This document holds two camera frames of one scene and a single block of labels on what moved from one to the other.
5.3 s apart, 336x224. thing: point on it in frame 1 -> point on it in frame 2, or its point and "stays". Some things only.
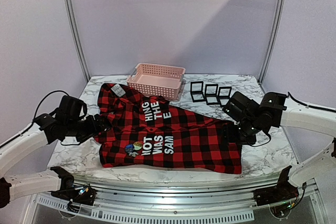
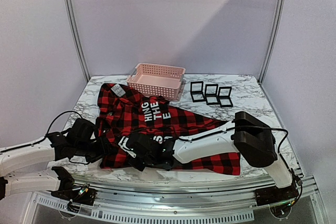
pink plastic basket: [158, 80] stays
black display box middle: [211, 94] stays
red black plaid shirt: [145, 131] stays
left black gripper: [94, 129] -> [104, 150]
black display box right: [224, 94] stays
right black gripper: [237, 131] -> [142, 163]
